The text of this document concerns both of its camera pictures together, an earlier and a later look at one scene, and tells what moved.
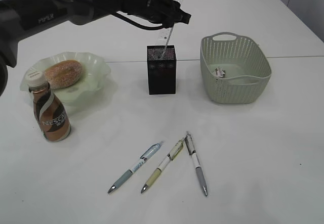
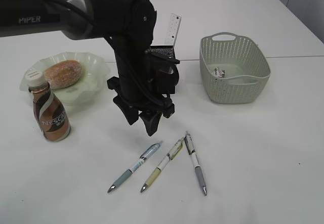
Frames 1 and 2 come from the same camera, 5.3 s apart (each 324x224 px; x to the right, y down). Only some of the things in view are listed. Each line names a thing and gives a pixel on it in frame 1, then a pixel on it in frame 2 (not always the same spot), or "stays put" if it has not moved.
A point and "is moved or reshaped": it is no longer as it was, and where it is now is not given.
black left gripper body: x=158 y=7 -> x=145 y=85
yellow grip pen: x=165 y=162 stays put
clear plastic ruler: x=164 y=34 is moved or reshaped
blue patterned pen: x=147 y=153 stays put
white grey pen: x=196 y=163 stays put
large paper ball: x=219 y=72 stays put
